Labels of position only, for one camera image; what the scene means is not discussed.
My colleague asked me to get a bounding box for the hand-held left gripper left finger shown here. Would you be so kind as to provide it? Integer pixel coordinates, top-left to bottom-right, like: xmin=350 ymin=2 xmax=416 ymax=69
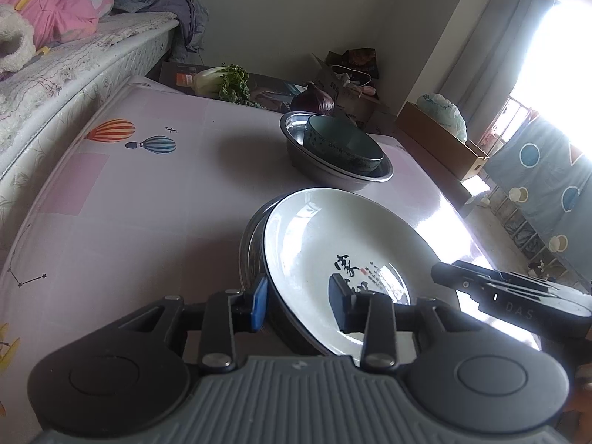
xmin=118 ymin=275 xmax=268 ymax=373

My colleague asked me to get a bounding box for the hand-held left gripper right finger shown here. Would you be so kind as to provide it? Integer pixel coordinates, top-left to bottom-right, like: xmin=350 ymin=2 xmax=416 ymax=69
xmin=328 ymin=274 xmax=463 ymax=371

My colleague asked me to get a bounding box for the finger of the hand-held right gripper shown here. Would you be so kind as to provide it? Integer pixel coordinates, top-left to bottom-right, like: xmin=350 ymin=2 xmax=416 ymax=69
xmin=451 ymin=260 xmax=558 ymax=290
xmin=430 ymin=263 xmax=493 ymax=307

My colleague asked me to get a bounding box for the large stainless steel plate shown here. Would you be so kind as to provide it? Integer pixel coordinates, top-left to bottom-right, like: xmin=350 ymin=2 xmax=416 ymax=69
xmin=238 ymin=196 xmax=334 ymax=357

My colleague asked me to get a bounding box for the white ceramic plate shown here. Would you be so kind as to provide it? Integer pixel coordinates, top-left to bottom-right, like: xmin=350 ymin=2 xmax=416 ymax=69
xmin=262 ymin=187 xmax=447 ymax=357

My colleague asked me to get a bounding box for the dark teal ceramic bowl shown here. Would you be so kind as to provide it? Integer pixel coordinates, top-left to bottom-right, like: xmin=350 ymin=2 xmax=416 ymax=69
xmin=302 ymin=114 xmax=385 ymax=178

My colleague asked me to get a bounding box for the person's right hand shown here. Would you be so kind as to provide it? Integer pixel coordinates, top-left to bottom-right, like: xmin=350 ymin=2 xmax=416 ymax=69
xmin=566 ymin=366 xmax=592 ymax=427

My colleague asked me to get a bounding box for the storage rack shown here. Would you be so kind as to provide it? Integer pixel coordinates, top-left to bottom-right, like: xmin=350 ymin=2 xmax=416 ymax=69
xmin=480 ymin=184 xmax=584 ymax=288

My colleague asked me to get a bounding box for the blue cloth with circles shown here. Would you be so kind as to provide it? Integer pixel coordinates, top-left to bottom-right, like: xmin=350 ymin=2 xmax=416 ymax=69
xmin=483 ymin=113 xmax=592 ymax=288

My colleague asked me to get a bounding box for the long cardboard box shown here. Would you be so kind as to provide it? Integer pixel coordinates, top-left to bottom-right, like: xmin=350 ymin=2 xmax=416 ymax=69
xmin=395 ymin=101 xmax=490 ymax=181

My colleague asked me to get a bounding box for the printed pink tablecloth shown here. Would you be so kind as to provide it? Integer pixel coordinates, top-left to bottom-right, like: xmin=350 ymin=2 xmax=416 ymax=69
xmin=0 ymin=76 xmax=543 ymax=444

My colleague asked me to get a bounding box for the wrapped napa cabbage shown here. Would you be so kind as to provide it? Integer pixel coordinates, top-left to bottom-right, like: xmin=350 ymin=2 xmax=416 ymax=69
xmin=416 ymin=93 xmax=468 ymax=144

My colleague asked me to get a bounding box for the open cardboard box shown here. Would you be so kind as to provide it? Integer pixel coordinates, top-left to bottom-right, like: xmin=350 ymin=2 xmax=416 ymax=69
xmin=310 ymin=50 xmax=395 ymax=133

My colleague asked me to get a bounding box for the red cabbage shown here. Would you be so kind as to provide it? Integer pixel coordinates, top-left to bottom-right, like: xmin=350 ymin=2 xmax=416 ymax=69
xmin=290 ymin=81 xmax=335 ymax=116

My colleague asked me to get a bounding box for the bok choy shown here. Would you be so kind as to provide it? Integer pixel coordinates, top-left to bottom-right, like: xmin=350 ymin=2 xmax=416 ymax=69
xmin=191 ymin=63 xmax=251 ymax=103

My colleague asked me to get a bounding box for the dark snack bag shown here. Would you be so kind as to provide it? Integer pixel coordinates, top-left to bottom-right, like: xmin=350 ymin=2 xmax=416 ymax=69
xmin=326 ymin=47 xmax=381 ymax=80

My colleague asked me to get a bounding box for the grey curtain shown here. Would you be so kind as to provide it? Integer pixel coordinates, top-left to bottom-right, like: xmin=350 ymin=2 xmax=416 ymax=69
xmin=437 ymin=0 xmax=564 ymax=117

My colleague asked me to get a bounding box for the grey clothes pile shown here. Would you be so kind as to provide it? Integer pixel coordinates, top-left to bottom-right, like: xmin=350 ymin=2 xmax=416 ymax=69
xmin=110 ymin=0 xmax=210 ymax=55

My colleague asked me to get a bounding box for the white fluffy garment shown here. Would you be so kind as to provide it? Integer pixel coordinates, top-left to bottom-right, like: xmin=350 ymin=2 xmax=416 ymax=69
xmin=0 ymin=3 xmax=37 ymax=75

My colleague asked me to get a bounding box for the pink and teal quilt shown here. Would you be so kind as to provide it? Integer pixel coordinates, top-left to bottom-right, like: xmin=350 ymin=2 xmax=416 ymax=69
xmin=0 ymin=0 xmax=114 ymax=50

